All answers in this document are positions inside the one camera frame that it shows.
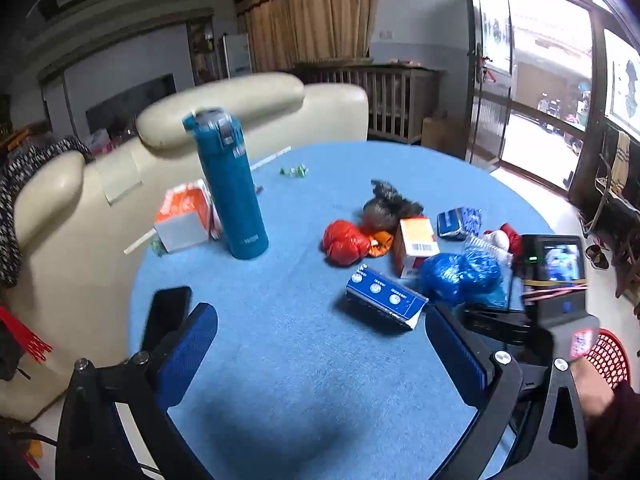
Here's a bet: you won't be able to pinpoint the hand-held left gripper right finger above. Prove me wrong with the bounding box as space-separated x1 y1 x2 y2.
425 305 588 480

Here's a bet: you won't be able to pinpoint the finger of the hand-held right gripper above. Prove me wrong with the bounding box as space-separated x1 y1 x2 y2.
460 307 526 347

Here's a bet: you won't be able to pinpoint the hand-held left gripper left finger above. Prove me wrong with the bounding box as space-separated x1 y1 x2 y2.
55 302 218 480

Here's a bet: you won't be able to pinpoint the blue plastic bag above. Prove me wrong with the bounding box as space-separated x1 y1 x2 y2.
417 251 511 308

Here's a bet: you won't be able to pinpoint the red plastic basket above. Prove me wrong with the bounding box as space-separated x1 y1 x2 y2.
582 328 632 391

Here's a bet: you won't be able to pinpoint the clear plastic bag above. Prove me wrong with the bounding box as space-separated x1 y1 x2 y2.
462 235 516 267

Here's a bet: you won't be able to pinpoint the white tissue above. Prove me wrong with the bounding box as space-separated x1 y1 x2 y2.
482 230 511 253

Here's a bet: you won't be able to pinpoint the blue white box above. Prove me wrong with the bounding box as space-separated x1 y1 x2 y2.
345 266 430 332

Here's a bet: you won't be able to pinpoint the blue white packet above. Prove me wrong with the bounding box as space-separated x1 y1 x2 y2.
436 206 483 239

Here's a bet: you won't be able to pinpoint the orange white carton box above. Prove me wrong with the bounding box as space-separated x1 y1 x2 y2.
392 216 442 278

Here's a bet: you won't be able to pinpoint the orange wrapper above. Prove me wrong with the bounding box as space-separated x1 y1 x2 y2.
367 230 398 259

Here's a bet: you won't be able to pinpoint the red plastic bag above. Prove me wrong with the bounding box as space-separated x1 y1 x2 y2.
321 219 372 266

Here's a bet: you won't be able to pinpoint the black plastic bag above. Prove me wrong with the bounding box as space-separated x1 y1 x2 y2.
361 178 426 236

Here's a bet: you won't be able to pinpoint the person's right forearm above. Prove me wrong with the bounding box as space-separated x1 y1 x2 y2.
582 382 640 480

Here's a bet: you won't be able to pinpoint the person's right hand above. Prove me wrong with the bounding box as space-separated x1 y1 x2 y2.
570 357 617 418

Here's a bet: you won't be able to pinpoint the black smartphone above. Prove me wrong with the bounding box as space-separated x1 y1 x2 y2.
141 286 193 356

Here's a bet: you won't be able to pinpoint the pair of slippers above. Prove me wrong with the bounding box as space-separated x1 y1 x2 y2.
582 245 611 271

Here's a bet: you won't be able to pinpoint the wooden chair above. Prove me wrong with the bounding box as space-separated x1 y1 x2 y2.
570 125 640 311

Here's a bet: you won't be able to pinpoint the orange white tissue box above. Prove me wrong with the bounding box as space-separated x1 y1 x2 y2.
154 180 223 253

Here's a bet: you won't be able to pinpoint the red fringed cloth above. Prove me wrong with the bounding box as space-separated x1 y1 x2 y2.
0 305 53 363

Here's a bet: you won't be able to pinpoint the teal thermos bottle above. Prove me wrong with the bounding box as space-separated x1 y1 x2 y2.
181 107 270 261

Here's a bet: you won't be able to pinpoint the striped towel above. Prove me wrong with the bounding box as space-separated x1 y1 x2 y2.
612 130 632 191

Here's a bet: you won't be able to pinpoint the beige paper sheet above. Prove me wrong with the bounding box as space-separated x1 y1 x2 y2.
95 152 143 206

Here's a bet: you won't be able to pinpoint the cardboard box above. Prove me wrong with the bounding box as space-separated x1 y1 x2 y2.
421 116 468 160

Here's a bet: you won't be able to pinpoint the brown glass door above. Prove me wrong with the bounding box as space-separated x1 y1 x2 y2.
462 0 516 171

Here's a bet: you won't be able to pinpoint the long white stick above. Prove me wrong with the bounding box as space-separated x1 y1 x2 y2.
123 146 292 256

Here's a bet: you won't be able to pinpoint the pink bag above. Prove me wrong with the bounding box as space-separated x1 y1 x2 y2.
87 127 138 156

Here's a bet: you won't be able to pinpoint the black white patterned scarf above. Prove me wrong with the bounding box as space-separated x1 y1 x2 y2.
0 137 96 288

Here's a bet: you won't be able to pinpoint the cream leather sofa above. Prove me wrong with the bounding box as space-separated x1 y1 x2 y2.
10 72 370 421

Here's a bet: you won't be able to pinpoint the wooden crib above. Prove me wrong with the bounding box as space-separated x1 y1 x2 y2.
292 62 446 145

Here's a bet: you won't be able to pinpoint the black television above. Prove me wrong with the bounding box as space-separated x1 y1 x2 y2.
85 73 177 136

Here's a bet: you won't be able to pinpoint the cluttered wooden shelf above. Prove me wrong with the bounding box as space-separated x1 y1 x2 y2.
0 95 51 161

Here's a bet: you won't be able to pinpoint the wooden display cabinet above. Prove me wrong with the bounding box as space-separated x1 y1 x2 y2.
187 17 223 86

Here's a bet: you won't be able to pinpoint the white standing air conditioner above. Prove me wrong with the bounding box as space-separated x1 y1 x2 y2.
222 33 252 78

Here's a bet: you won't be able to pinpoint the beige curtains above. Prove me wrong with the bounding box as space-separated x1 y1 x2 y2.
235 0 382 73

